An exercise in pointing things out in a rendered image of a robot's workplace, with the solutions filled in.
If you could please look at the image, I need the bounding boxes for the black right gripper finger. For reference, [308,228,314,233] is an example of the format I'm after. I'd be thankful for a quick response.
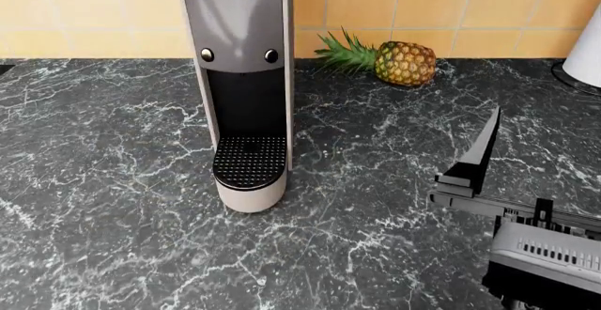
[434,105,502,198]

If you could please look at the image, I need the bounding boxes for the pineapple with green crown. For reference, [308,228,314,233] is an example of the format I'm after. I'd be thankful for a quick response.
[313,25,438,87]

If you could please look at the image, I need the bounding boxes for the black round towel holder base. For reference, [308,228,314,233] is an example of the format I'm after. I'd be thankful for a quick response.
[550,60,601,97]

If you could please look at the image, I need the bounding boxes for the grey capsule coffee machine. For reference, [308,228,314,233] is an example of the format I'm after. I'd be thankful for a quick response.
[180,0,296,214]

